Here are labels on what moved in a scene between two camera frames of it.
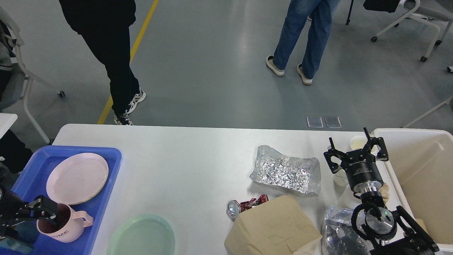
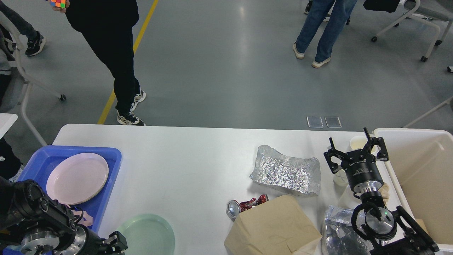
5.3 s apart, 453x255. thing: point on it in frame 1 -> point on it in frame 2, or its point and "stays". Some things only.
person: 299,12 -> 320,12
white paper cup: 358,142 stays
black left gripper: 13,210 -> 115,244
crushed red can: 234,207 stays
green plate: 147,234 stays
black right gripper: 361,170 stays
